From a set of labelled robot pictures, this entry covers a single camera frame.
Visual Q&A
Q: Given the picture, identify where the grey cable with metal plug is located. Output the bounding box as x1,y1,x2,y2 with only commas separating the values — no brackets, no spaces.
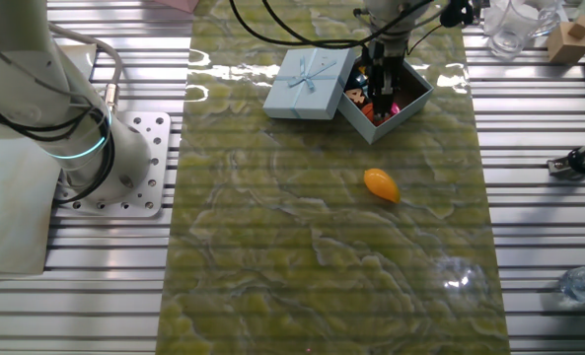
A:
48,23,124,114

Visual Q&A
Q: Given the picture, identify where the black cable clip bundle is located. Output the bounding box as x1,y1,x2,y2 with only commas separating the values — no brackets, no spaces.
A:
439,0,475,29

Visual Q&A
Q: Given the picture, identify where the small wooden cube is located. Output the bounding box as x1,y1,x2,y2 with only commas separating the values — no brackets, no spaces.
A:
566,14,585,40

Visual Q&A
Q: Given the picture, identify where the pink flat object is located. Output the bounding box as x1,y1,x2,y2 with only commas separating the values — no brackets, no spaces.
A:
153,0,200,14

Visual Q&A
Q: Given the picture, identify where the black cable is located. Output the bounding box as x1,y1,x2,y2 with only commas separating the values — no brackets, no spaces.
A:
228,0,451,50
260,0,451,48

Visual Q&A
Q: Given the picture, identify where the clear glass mug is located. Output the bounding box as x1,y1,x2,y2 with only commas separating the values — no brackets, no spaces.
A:
483,0,563,61

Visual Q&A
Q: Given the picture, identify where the silver robot mounting plate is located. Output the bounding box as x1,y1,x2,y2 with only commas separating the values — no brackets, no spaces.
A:
53,110,173,219

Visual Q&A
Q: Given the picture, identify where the dark blue toy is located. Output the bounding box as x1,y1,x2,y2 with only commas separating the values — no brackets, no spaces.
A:
345,68,371,91

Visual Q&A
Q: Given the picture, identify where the light blue gift box base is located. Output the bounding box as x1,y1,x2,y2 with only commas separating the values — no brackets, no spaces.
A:
337,46,435,145

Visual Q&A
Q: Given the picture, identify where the black cable loop bundle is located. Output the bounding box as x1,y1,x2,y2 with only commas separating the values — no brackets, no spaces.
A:
0,29,116,207

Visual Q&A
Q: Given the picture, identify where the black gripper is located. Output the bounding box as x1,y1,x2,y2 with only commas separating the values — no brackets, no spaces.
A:
368,37,409,123

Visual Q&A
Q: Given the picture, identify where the yellow orange toy mango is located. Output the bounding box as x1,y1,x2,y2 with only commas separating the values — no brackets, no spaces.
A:
363,168,402,204

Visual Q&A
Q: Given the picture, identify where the green marble pattern mat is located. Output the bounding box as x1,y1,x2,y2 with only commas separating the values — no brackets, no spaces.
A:
154,0,511,355

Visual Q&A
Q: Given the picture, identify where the light blue gift box lid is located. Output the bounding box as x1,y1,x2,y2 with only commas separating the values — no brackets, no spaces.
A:
262,44,358,121

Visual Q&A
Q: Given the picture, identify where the large wooden cube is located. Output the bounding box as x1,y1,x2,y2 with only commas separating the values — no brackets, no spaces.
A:
547,28,585,65

